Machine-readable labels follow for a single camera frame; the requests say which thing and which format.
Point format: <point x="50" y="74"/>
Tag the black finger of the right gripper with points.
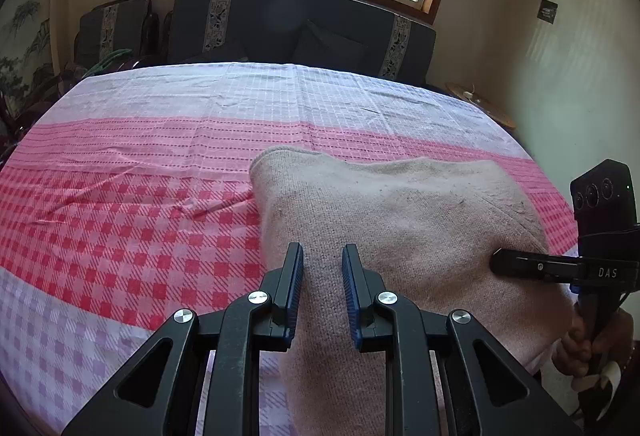
<point x="535" y="267"/>

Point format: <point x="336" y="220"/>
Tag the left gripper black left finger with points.
<point x="200" y="367"/>

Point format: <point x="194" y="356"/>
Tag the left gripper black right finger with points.
<point x="444" y="374"/>

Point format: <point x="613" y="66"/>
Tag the beige knit sweater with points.
<point x="428" y="229"/>

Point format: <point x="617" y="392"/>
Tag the person's right hand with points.
<point x="573" y="352"/>

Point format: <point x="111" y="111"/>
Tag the round wooden side table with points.
<point x="471" y="96"/>

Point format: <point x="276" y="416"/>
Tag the pink checkered bed sheet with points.
<point x="130" y="199"/>

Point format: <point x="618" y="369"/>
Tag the dark armchair with patterned strip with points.
<point x="117" y="25"/>

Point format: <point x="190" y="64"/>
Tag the dark sofa with patterned strips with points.
<point x="346" y="35"/>

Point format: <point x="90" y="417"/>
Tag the painted folding screen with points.
<point x="25" y="51"/>

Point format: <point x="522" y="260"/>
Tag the black camera box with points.
<point x="603" y="199"/>

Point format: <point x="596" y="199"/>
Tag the black wall plaque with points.
<point x="547" y="11"/>

